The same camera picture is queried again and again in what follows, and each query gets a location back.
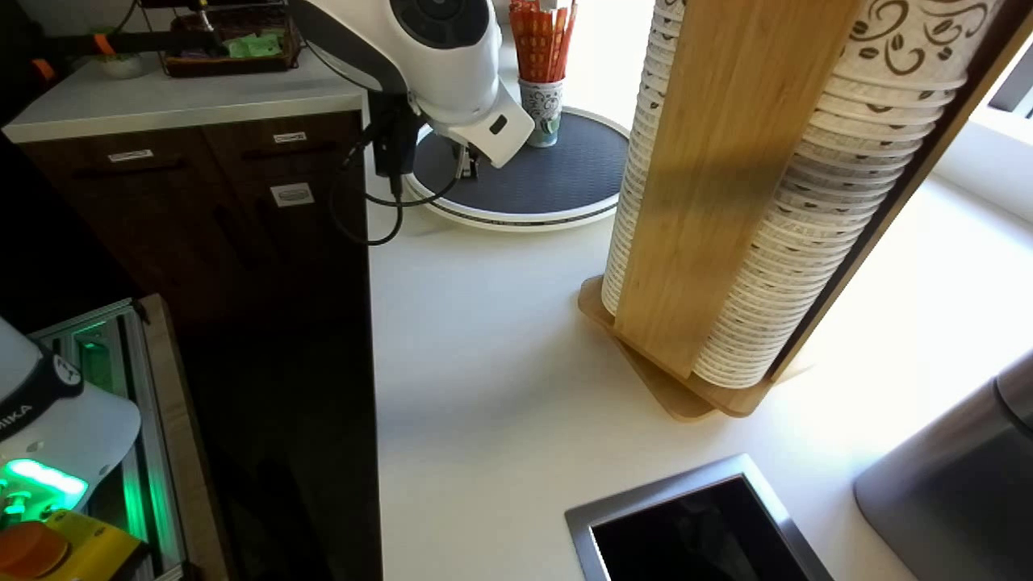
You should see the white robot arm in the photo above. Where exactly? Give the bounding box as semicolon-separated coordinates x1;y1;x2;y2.
289;0;532;166

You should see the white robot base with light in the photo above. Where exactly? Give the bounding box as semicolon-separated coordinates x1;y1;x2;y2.
0;320;142;526

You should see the patterned paper cup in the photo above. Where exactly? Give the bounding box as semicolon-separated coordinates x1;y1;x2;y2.
520;79;563;149

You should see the wooden cup dispenser stand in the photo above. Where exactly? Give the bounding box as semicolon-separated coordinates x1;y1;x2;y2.
579;0;1033;416

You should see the round grey turntable tray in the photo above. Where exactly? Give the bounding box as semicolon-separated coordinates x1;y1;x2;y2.
403;108;629;233

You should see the dark wooden cabinet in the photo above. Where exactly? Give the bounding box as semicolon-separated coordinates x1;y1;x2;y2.
18;108;386;581

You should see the left stack of paper cups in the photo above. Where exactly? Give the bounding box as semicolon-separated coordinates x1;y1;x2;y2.
601;0;689;314

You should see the stack of paper cups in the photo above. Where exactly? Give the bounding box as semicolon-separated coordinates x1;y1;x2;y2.
691;0;1012;392
601;0;689;314

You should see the wooden tray with green item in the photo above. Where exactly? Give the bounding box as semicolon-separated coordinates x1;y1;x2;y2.
161;5;301;78

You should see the right stack of paper cups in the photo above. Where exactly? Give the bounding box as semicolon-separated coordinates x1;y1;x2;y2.
691;0;1012;392

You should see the grey metal appliance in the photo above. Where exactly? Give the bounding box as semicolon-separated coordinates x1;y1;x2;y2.
854;356;1033;581

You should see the yellow emergency stop box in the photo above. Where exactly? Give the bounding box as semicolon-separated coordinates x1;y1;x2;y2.
0;508;142;581

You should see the black cable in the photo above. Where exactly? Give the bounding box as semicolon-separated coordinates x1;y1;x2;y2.
323;89;479;250

